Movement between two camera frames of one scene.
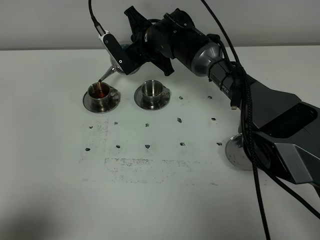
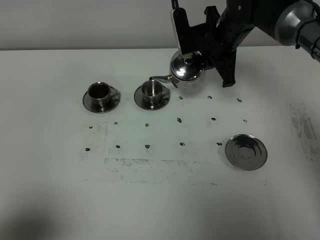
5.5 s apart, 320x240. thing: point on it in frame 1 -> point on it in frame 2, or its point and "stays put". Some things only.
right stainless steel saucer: x=138 y=99 stays put
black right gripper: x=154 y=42 -> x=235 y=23
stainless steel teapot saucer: x=236 y=154 stays put
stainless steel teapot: x=115 y=66 -> x=187 y=70
